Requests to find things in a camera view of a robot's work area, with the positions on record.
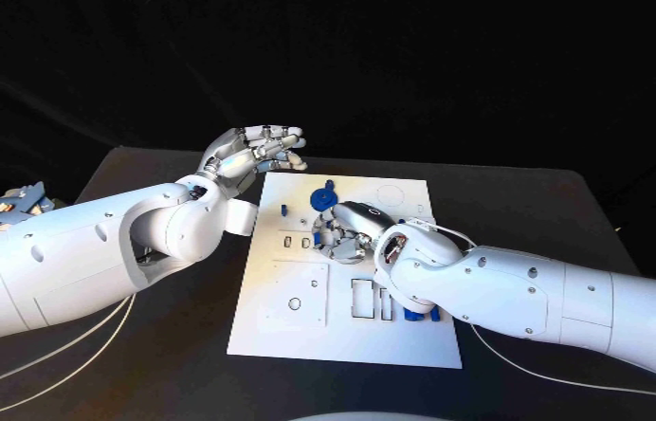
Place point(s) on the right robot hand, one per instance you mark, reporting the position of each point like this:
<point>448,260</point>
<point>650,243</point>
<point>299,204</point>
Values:
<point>361,216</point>

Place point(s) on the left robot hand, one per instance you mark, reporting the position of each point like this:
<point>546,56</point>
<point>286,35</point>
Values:
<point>233,159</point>

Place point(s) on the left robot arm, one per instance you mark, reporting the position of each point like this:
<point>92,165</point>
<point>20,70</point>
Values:
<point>77,257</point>

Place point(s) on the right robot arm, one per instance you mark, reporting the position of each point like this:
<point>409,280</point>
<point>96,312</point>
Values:
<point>513,286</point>

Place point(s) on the white task board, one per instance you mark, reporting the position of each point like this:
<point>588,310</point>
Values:
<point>338,335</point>

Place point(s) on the blue and white parts pile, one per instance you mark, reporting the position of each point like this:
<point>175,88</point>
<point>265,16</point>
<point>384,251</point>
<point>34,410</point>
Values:
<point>24,204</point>

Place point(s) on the blue gear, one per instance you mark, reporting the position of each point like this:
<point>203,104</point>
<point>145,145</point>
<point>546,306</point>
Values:
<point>324,199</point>

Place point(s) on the blue block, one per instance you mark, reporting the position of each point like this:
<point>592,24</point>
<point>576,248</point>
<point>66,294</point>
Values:
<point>412,315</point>

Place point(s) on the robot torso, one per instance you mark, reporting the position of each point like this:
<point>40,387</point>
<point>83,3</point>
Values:
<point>370,417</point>

